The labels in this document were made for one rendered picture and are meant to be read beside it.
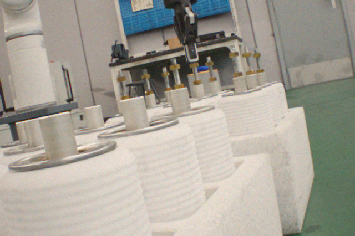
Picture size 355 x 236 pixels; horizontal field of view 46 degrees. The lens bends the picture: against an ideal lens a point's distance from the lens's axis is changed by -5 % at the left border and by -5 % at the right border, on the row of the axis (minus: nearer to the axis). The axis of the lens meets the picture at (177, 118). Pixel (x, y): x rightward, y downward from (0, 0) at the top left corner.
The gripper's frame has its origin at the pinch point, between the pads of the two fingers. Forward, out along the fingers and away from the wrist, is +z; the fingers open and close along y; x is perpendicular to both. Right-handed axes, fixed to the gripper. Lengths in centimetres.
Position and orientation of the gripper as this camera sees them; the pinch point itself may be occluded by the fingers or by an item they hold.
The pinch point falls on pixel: (191, 52)
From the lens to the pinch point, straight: 96.0
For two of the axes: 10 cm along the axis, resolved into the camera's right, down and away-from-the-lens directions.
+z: 1.9, 9.8, 0.6
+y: -2.2, -0.2, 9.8
